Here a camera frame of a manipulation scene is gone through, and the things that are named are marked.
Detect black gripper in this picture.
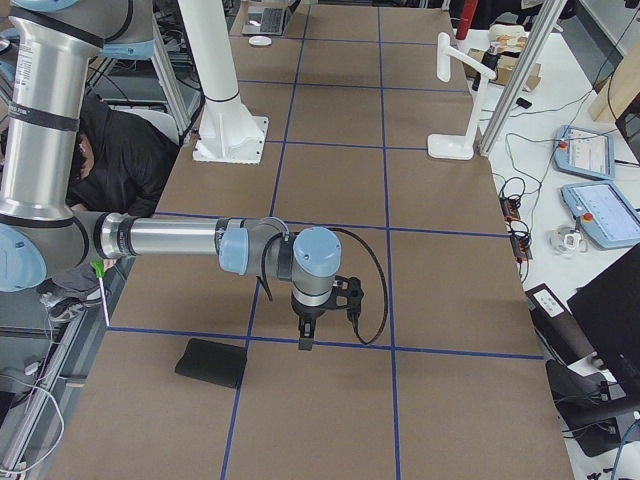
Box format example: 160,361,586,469
293,301,325,350

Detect black mouse pad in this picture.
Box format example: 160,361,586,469
174,338,247,389

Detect white computer mouse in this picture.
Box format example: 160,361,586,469
249,35,272,47

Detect grey laptop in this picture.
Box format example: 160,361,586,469
241,1,300,36

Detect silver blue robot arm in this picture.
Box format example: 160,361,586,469
1,1,342,350

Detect white desk lamp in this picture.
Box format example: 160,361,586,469
426,32,496,160

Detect person in black hoodie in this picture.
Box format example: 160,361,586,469
66,94,180,217

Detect black monitor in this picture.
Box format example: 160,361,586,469
568,246,639,393

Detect blue teach pendant near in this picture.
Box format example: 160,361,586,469
561,180,639,249

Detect blue teach pendant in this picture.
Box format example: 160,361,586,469
561,180,639,249
553,125,615,180

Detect black water bottle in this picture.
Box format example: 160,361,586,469
472,41,500,91

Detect blue teach pendant far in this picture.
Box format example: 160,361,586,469
553,125,615,180

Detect cardboard box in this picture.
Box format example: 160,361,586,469
468,48,541,92

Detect red cylinder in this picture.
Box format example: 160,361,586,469
456,0,478,40

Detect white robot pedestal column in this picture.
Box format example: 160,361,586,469
179,0,269,165

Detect aluminium frame post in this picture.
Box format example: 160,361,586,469
478,0,567,157

